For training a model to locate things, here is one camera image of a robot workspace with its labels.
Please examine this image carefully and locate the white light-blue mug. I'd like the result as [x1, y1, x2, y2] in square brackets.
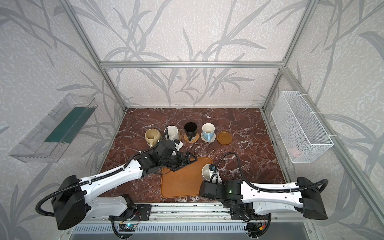
[202, 123, 215, 142]

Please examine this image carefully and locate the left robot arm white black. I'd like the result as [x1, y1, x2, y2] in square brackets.
[52, 152, 198, 231]

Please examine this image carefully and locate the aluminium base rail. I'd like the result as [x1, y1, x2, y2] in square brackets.
[61, 201, 316, 224]

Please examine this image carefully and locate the black mug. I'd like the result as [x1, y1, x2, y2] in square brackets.
[184, 122, 198, 140]

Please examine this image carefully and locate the white speckled mug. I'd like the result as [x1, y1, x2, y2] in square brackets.
[164, 126, 180, 141]

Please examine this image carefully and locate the beige glazed ceramic mug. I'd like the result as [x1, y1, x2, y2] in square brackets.
[145, 129, 162, 148]

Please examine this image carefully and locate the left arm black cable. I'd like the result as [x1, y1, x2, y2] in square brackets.
[35, 127, 169, 217]

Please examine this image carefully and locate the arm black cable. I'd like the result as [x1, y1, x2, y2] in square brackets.
[214, 152, 329, 194]
[35, 127, 169, 217]

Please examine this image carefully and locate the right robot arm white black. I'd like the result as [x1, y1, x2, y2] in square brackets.
[199, 177, 328, 222]

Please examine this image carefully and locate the round wooden coaster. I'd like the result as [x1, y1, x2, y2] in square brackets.
[217, 131, 233, 145]

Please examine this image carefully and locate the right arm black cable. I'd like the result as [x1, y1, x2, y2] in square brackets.
[214, 152, 329, 194]

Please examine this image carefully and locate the clear plastic bin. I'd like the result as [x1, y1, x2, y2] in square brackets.
[10, 94, 98, 163]

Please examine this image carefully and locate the white wire mesh basket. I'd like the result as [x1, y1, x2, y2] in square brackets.
[271, 91, 334, 164]

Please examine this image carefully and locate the aluminium frame crossbar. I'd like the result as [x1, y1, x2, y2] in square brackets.
[100, 61, 283, 69]

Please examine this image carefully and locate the orange wooden tray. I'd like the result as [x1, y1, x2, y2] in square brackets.
[161, 157, 213, 199]

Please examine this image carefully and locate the woven rattan round coaster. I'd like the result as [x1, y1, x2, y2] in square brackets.
[184, 133, 200, 144]

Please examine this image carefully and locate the white purple mug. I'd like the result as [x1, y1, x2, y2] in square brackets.
[202, 164, 223, 184]

